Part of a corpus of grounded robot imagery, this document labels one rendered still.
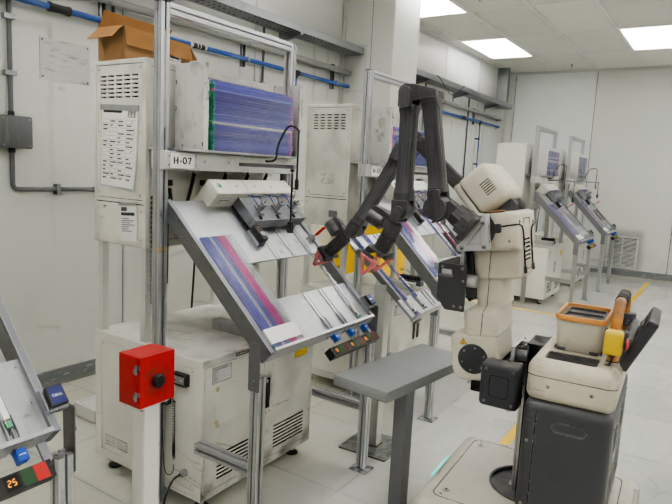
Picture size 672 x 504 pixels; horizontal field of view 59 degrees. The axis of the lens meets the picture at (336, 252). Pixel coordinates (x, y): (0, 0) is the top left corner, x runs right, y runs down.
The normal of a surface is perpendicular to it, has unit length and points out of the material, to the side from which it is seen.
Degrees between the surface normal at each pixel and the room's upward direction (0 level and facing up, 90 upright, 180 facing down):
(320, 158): 90
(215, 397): 90
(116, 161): 93
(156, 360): 90
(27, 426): 47
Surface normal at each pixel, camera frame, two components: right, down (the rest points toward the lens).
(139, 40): 0.85, -0.05
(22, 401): 0.64, -0.59
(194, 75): -0.55, 0.09
